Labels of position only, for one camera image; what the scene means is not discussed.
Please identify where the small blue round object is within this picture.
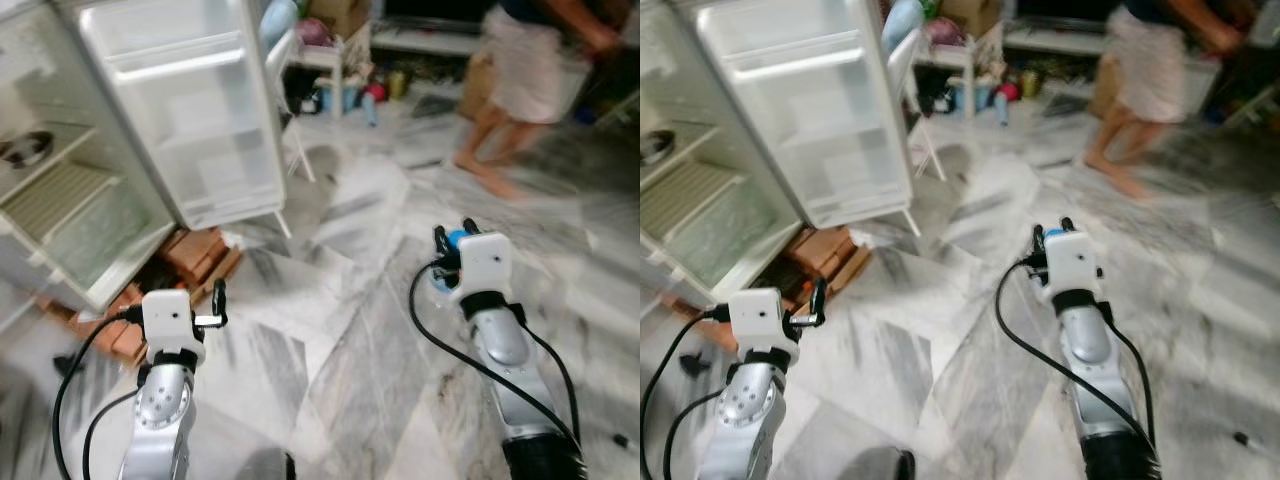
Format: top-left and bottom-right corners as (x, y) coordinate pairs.
(430, 229), (471, 297)

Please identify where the clear fridge crisper drawer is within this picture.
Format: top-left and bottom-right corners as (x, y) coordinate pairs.
(652, 178), (783, 289)
(38, 178), (153, 293)

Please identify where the grey fridge cabinet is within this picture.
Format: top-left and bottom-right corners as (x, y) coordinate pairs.
(0, 0), (183, 336)
(640, 0), (807, 309)

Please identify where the white fridge shelf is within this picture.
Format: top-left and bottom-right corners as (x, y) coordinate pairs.
(0, 160), (123, 243)
(640, 158), (749, 241)

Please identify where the grey fridge door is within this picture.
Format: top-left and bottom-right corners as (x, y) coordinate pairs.
(690, 0), (917, 233)
(58, 0), (293, 233)

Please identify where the red brick pile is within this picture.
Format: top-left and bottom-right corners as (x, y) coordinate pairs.
(38, 225), (243, 369)
(660, 225), (873, 353)

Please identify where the silver robot left leg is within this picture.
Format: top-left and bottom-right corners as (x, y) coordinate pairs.
(858, 447), (917, 480)
(228, 447), (297, 480)

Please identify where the barefoot person in skirt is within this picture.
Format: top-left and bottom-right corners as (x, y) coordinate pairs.
(1084, 0), (1257, 203)
(450, 0), (627, 203)

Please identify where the white folding chair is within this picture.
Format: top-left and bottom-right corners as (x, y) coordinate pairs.
(884, 28), (947, 185)
(264, 28), (318, 185)

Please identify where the steel bowl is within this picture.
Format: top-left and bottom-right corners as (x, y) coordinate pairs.
(0, 130), (57, 170)
(640, 130), (677, 167)

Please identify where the brown cardboard box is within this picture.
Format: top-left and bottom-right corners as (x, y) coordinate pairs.
(938, 0), (1005, 41)
(308, 0), (374, 42)

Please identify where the light blue cushion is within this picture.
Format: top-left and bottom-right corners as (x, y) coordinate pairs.
(884, 0), (927, 54)
(259, 0), (300, 54)

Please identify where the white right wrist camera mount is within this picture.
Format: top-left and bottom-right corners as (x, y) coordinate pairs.
(452, 232), (514, 307)
(1038, 230), (1102, 307)

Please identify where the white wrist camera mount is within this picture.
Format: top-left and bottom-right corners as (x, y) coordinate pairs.
(452, 232), (514, 307)
(140, 288), (207, 367)
(1038, 230), (1102, 307)
(726, 288), (797, 367)

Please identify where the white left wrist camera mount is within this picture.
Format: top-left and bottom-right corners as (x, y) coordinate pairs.
(726, 288), (797, 367)
(140, 288), (207, 367)

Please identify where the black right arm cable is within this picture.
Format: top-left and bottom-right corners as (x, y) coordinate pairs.
(407, 260), (583, 456)
(994, 258), (1163, 446)

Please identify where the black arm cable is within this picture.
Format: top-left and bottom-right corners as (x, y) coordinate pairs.
(51, 308), (148, 480)
(640, 308), (733, 480)
(994, 258), (1163, 446)
(407, 260), (583, 456)

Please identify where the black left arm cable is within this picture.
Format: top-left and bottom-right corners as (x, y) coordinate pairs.
(51, 308), (148, 480)
(640, 308), (733, 480)

